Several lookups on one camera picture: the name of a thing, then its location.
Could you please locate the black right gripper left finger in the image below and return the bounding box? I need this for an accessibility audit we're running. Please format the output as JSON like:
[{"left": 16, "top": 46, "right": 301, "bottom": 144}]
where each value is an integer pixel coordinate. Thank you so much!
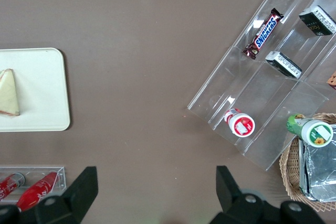
[{"left": 35, "top": 166, "right": 99, "bottom": 224}]

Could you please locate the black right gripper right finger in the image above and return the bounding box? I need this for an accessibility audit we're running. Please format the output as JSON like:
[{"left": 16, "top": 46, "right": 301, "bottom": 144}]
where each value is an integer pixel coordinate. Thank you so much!
[{"left": 209, "top": 165, "right": 283, "bottom": 224}]

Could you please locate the triangular sandwich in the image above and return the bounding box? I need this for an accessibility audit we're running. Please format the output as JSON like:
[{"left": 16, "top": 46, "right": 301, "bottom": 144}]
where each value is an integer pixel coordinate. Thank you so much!
[{"left": 0, "top": 68, "right": 20, "bottom": 118}]

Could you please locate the light tan wicker basket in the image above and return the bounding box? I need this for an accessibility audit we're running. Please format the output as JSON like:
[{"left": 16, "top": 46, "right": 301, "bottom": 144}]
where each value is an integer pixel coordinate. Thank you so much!
[{"left": 279, "top": 113, "right": 336, "bottom": 204}]

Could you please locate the cream plastic serving tray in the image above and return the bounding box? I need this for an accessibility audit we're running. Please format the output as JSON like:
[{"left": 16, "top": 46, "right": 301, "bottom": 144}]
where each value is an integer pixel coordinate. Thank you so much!
[{"left": 0, "top": 47, "right": 71, "bottom": 132}]

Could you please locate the clear acrylic bottle rack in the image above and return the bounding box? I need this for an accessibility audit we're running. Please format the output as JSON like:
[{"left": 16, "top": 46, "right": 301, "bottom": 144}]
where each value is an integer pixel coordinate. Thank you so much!
[{"left": 0, "top": 166, "right": 66, "bottom": 205}]

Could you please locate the red cola bottle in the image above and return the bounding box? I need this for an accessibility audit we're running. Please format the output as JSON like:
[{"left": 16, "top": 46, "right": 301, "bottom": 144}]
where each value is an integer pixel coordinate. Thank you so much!
[
  {"left": 0, "top": 173, "right": 26, "bottom": 201},
  {"left": 17, "top": 172, "right": 58, "bottom": 211}
]

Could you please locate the red-lidded white yogurt bottle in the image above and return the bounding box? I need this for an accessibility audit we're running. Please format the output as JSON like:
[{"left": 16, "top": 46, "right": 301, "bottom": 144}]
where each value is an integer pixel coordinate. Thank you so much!
[{"left": 224, "top": 108, "right": 256, "bottom": 137}]

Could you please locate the silver foil packet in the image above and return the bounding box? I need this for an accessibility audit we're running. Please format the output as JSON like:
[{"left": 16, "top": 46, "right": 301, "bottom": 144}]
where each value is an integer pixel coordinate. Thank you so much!
[{"left": 298, "top": 124, "right": 336, "bottom": 203}]

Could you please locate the green-lidded drink bottle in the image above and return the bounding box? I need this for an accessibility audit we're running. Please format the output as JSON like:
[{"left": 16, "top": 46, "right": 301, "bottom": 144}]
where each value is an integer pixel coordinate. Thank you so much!
[{"left": 287, "top": 113, "right": 334, "bottom": 147}]

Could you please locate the clear acrylic tiered display stand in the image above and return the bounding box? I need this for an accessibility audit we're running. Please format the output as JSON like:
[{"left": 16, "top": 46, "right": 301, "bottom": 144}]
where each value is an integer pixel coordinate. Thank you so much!
[{"left": 186, "top": 0, "right": 336, "bottom": 172}]

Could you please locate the black and white snack box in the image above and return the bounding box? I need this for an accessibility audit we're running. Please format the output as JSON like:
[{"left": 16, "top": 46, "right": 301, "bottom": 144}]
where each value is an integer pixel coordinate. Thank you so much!
[
  {"left": 298, "top": 5, "right": 336, "bottom": 36},
  {"left": 265, "top": 50, "right": 302, "bottom": 79}
]

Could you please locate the chocolate chip cookie package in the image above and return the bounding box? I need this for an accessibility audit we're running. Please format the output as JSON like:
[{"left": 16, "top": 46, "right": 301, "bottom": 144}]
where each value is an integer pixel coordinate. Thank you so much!
[{"left": 327, "top": 70, "right": 336, "bottom": 88}]

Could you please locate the Snickers chocolate bar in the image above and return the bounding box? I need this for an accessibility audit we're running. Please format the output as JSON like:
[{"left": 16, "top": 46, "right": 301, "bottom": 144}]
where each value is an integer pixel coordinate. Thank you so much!
[{"left": 241, "top": 8, "right": 285, "bottom": 60}]

